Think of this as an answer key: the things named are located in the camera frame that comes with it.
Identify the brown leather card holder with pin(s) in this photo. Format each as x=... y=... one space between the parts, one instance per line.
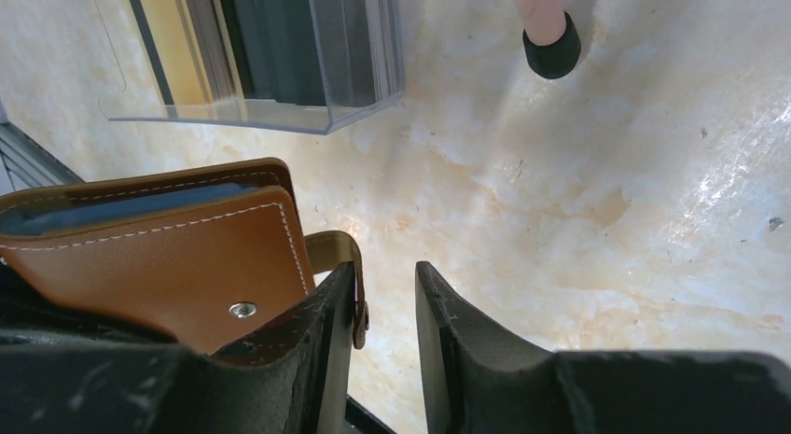
x=204 y=255

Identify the yellow card in box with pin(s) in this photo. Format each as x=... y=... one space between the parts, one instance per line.
x=176 y=45

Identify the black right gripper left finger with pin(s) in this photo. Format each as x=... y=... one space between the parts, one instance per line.
x=64 y=371

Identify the pink music stand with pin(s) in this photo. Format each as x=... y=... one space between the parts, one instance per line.
x=551 y=42

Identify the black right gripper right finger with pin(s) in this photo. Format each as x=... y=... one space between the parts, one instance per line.
x=479 y=377

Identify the clear acrylic card box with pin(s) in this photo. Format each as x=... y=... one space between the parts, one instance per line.
x=300 y=66

